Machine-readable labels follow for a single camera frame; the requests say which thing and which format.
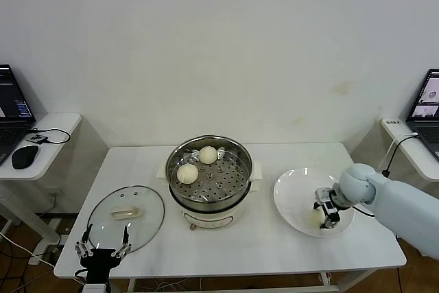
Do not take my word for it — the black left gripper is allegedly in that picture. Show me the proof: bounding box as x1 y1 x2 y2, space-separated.
75 223 133 285

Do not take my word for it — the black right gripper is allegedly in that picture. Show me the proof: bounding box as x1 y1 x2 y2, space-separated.
311 198 344 231

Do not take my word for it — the white steamed baozi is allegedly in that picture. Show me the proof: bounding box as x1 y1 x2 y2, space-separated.
308 209 327 231
199 145 218 165
176 163 200 185

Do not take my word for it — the glass lid with cream handle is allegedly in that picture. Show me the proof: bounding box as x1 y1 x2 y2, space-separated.
86 185 166 254

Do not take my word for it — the stainless steel steamer basket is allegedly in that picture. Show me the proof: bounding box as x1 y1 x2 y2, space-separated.
165 134 254 207

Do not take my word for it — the white round plate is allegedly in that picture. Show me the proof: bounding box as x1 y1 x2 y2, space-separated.
273 167 355 238

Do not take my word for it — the white side desk with label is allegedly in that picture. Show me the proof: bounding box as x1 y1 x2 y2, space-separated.
379 116 439 258

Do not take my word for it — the white electric cooker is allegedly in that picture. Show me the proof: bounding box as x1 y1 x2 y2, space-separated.
156 161 265 233

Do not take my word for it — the black computer mouse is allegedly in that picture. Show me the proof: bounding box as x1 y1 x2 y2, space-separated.
11 145 40 170

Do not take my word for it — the small black usb hub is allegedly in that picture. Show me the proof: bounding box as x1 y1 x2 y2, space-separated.
26 133 49 145

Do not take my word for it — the white side desk with mouse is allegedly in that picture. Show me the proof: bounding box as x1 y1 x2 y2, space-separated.
0 113 82 266

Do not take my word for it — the grey laptop with pink windows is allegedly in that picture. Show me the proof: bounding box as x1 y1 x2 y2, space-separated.
404 69 439 163

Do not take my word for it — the black laptop with dark screen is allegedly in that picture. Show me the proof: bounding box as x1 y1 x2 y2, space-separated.
0 64 37 167

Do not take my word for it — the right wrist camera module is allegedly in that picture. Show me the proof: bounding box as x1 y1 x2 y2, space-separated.
316 188 336 204

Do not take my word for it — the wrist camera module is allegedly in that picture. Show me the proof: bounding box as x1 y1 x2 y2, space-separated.
316 188 336 204
82 283 108 293

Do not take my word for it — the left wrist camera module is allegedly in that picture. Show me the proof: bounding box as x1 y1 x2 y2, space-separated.
82 283 108 293

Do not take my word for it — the white table leg frame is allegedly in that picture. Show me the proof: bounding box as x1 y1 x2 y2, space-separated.
126 268 377 293

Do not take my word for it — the white flat cable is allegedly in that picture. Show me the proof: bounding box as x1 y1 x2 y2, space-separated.
378 131 418 172

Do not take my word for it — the black looped hub cable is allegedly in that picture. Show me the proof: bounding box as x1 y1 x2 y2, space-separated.
29 128 71 145

